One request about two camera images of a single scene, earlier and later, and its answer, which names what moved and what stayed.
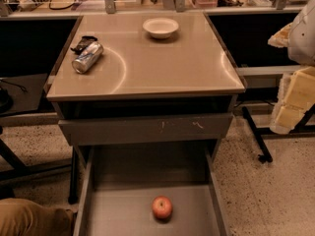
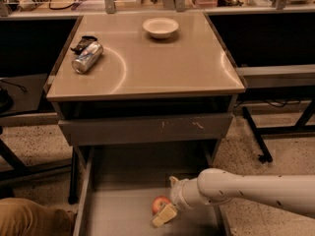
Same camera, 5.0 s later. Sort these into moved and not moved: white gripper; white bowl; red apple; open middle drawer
Moved: white gripper
Not moved: red apple; white bowl; open middle drawer
